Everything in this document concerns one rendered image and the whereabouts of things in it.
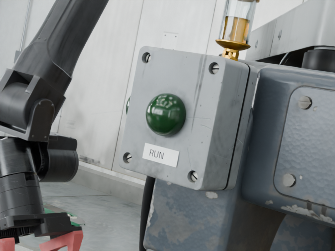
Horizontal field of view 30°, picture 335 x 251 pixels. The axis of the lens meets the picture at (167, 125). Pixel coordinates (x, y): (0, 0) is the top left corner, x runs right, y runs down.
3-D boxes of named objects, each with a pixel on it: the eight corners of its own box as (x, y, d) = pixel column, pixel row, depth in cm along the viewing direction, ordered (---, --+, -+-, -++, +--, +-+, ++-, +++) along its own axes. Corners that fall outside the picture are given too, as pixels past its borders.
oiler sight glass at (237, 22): (212, 38, 50) (220, -6, 50) (228, 43, 52) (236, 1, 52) (238, 41, 48) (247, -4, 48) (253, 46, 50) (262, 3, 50)
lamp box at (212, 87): (116, 167, 45) (139, 45, 45) (153, 168, 49) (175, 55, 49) (200, 191, 41) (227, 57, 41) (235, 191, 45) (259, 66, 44)
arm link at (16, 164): (-24, 143, 82) (4, 128, 79) (16, 145, 88) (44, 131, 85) (-15, 193, 80) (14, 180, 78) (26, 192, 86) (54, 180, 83)
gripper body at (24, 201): (72, 225, 82) (60, 172, 84) (11, 230, 74) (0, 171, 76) (38, 238, 86) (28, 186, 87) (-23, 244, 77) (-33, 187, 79)
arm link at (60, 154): (-7, 84, 83) (37, 97, 78) (55, 94, 92) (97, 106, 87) (-26, 172, 84) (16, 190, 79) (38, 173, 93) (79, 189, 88)
